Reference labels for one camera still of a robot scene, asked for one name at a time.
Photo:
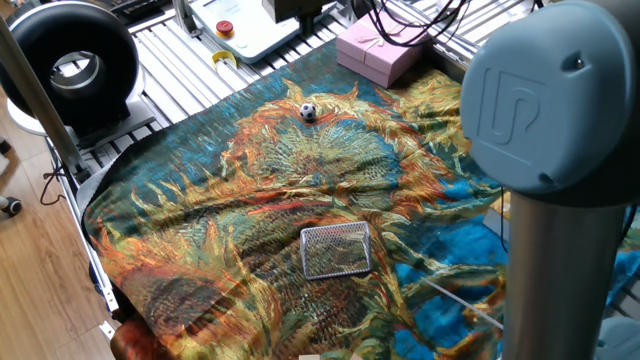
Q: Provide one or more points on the grey Schunk gripper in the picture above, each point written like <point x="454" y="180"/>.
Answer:
<point x="295" y="9"/>

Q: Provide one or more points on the small black white soccer ball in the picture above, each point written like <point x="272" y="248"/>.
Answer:
<point x="308" y="111"/>

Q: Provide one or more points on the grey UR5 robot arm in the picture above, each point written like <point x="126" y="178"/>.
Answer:
<point x="550" y="125"/>

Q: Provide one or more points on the white teach pendant red button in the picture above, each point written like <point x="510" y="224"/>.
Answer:
<point x="250" y="35"/>

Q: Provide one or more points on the pink gift box with bow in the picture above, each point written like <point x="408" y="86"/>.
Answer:
<point x="380" y="55"/>

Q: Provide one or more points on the yellow tape piece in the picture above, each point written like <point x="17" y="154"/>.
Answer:
<point x="223" y="53"/>

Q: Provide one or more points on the black keyboard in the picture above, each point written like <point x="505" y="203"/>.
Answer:
<point x="140" y="6"/>

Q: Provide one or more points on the sunflower painting print cloth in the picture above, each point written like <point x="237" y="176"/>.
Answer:
<point x="225" y="200"/>

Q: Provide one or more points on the metal mesh basket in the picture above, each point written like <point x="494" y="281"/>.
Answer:
<point x="336" y="250"/>

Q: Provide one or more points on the white zip tie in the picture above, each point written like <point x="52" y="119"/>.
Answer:
<point x="462" y="303"/>

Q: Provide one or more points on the small beige wooden block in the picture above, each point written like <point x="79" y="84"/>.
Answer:
<point x="309" y="357"/>

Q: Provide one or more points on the black caster wheel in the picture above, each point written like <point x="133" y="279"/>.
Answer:
<point x="12" y="206"/>

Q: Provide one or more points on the aluminium upright bracket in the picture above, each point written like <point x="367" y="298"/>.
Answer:
<point x="186" y="20"/>

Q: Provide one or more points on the aluminium frame post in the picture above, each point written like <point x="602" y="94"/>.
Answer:
<point x="35" y="95"/>

